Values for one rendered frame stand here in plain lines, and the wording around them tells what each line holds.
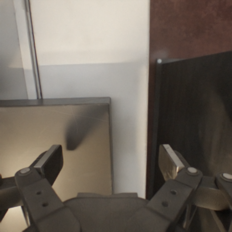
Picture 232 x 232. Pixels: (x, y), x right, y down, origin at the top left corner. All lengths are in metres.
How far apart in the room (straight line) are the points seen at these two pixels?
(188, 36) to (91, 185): 1.03
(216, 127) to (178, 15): 0.76
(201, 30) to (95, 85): 1.01
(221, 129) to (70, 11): 0.43
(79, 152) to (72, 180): 0.03
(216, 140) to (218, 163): 0.06
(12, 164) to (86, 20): 0.16
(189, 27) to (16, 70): 1.02
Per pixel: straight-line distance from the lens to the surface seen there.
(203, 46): 1.15
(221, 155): 0.50
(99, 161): 0.16
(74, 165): 0.17
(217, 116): 0.51
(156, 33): 1.06
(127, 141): 0.19
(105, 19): 0.19
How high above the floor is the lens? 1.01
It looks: 75 degrees down
